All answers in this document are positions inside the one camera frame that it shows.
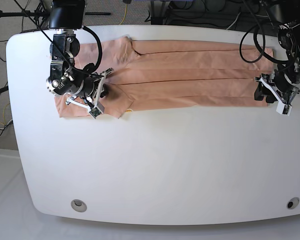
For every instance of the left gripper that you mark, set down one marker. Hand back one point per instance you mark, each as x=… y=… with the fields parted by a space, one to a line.
x=278 y=86

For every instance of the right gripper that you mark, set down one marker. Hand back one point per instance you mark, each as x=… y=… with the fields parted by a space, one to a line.
x=92 y=90

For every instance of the peach pink T-shirt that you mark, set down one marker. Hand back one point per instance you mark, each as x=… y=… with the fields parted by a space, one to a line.
x=165 y=74

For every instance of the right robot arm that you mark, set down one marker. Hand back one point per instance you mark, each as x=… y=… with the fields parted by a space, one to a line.
x=65 y=79

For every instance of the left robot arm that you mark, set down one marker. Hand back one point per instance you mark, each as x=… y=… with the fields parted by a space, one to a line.
x=285 y=16

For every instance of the black tripod stand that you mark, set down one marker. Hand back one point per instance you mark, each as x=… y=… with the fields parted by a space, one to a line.
x=40 y=15

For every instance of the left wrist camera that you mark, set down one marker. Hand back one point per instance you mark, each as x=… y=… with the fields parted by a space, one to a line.
x=283 y=109

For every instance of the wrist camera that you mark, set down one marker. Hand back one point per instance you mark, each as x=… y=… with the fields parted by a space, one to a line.
x=95 y=111
x=283 y=109

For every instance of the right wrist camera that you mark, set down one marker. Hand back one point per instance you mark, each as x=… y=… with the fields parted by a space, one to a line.
x=95 y=111

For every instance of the black equipment frame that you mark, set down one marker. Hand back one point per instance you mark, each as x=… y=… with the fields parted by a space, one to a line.
x=217 y=14

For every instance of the right table cable grommet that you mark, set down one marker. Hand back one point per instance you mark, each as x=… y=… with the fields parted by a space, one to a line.
x=293 y=203

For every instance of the table cable grommet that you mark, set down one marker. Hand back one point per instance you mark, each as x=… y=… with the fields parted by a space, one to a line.
x=293 y=203
x=78 y=206

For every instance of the left table cable grommet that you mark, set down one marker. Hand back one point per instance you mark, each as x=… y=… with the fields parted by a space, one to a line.
x=78 y=206

